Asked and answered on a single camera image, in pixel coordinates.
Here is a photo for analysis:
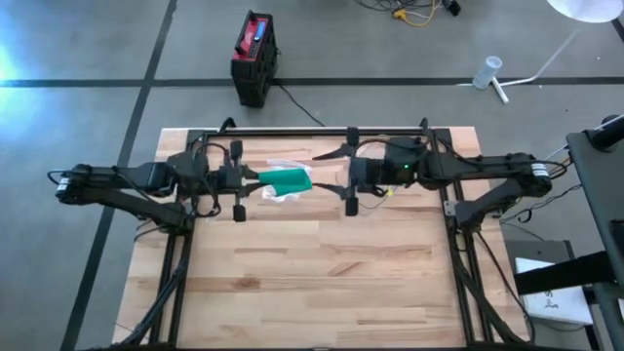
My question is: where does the clear plastic bag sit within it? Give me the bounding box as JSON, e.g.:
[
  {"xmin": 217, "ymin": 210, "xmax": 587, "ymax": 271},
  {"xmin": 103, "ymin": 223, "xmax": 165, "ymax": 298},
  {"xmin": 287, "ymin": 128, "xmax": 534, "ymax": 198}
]
[{"xmin": 262, "ymin": 158, "xmax": 313, "ymax": 204}]

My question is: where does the dark green bandage piece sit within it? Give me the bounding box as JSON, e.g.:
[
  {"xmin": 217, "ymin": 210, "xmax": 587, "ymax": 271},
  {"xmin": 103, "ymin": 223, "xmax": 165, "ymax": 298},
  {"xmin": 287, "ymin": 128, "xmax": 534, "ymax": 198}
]
[{"xmin": 256, "ymin": 169, "xmax": 313, "ymax": 196}]

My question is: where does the black floor cable bundle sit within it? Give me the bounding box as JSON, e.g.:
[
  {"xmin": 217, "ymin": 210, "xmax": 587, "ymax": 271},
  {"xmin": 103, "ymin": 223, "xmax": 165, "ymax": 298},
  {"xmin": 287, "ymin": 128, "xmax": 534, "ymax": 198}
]
[{"xmin": 355, "ymin": 0, "xmax": 440, "ymax": 14}]

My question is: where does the red and black box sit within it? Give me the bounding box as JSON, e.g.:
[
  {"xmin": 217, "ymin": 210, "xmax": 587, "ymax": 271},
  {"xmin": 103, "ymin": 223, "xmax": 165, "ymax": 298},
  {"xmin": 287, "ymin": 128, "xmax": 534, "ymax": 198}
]
[{"xmin": 229, "ymin": 10, "xmax": 280, "ymax": 108}]

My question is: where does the white floor stand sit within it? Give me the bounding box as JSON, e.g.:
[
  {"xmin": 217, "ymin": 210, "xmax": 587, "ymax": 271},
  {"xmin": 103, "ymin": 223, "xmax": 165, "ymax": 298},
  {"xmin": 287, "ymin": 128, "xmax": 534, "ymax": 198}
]
[{"xmin": 455, "ymin": 0, "xmax": 624, "ymax": 104}]

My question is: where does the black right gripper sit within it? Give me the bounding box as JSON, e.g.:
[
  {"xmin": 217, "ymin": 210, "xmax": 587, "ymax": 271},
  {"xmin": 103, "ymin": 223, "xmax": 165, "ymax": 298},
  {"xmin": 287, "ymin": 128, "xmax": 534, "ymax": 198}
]
[{"xmin": 311, "ymin": 126, "xmax": 386, "ymax": 217}]

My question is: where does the yellow floor cable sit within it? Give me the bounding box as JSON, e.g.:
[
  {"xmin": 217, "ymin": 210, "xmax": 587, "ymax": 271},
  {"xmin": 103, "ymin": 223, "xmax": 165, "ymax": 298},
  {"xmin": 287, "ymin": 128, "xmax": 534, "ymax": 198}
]
[{"xmin": 392, "ymin": 0, "xmax": 440, "ymax": 28}]

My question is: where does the white box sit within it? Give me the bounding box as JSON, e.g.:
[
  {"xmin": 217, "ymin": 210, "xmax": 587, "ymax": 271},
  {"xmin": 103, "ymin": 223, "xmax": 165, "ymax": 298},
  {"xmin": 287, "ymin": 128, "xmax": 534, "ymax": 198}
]
[{"xmin": 514, "ymin": 255, "xmax": 594, "ymax": 326}]

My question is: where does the black aluminium rig frame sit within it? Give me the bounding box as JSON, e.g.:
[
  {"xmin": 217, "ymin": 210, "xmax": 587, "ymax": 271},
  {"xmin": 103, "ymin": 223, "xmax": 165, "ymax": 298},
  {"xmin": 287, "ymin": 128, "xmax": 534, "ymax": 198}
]
[{"xmin": 116, "ymin": 116, "xmax": 532, "ymax": 351}]

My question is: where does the grey flat box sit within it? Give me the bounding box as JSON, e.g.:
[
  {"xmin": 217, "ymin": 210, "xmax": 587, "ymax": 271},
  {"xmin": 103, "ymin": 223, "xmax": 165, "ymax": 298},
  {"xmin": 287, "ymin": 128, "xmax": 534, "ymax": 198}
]
[{"xmin": 501, "ymin": 238, "xmax": 574, "ymax": 293}]

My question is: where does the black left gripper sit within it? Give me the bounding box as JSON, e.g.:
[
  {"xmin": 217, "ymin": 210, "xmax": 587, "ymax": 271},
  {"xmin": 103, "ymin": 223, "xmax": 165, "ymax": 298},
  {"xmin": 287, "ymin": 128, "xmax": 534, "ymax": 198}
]
[{"xmin": 216, "ymin": 139, "xmax": 264, "ymax": 223}]

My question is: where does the grey desk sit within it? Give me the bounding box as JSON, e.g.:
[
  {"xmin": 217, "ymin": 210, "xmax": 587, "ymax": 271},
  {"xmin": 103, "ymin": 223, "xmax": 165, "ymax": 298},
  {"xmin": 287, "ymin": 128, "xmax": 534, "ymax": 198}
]
[{"xmin": 565, "ymin": 114, "xmax": 624, "ymax": 351}]

